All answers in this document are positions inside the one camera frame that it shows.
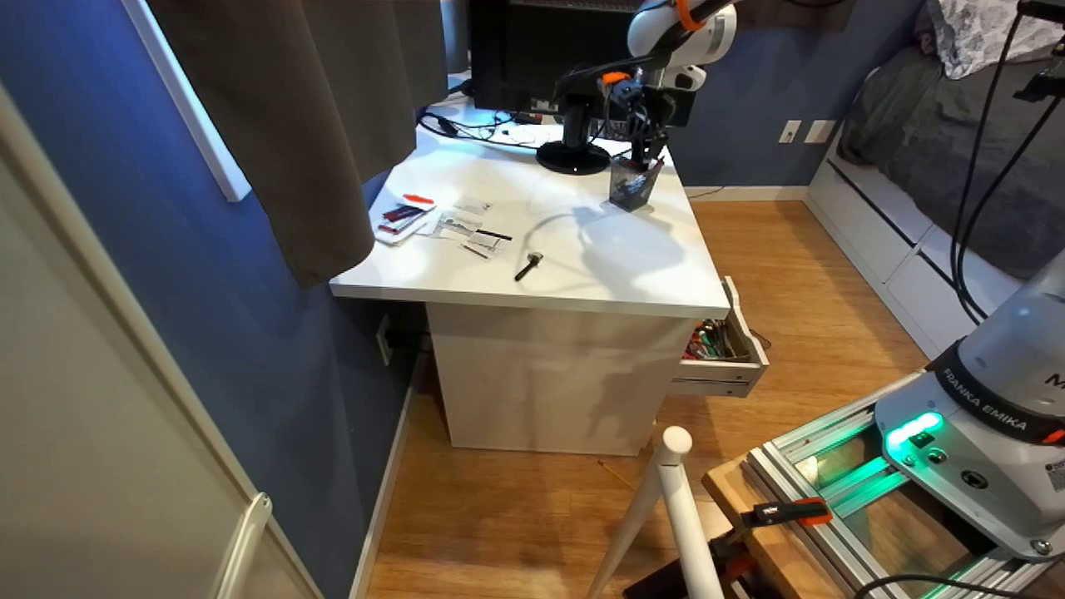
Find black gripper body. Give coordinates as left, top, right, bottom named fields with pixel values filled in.
left=628, top=91, right=683, bottom=148

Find gray mesh basket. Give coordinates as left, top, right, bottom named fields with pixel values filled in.
left=607, top=153, right=668, bottom=218

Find black computer monitor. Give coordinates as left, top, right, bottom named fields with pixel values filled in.
left=463, top=0, right=695, bottom=176

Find white desk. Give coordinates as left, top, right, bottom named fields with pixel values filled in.
left=325, top=120, right=734, bottom=461

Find pile of desk clutter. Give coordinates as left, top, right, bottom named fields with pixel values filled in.
left=415, top=93, right=570, bottom=157

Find white printed paper leaflet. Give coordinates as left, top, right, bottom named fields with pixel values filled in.
left=433, top=211, right=515, bottom=264

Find white drawer with clutter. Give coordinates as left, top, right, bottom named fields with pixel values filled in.
left=668, top=275, right=773, bottom=399

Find bed with gray cover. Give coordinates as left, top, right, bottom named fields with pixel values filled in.
left=804, top=0, right=1065, bottom=360

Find brown curtain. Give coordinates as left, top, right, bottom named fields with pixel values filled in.
left=147, top=0, right=453, bottom=285

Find white stand legs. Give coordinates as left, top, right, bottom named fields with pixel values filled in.
left=583, top=424, right=725, bottom=599

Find orange and black clamp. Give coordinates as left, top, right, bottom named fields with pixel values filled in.
left=709, top=497, right=835, bottom=560

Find white door panel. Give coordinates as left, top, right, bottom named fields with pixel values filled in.
left=0, top=93, right=325, bottom=599

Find black camera with orange mount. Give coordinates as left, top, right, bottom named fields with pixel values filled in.
left=553, top=67, right=640, bottom=113

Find thick black cable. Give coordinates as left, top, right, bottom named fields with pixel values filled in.
left=847, top=570, right=1065, bottom=599
left=948, top=0, right=1065, bottom=326

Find aluminium profile base frame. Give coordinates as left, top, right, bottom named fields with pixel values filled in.
left=742, top=370, right=1065, bottom=599

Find white window frame strip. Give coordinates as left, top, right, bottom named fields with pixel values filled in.
left=115, top=0, right=255, bottom=207

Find white door handle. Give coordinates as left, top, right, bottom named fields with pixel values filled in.
left=208, top=494, right=276, bottom=599

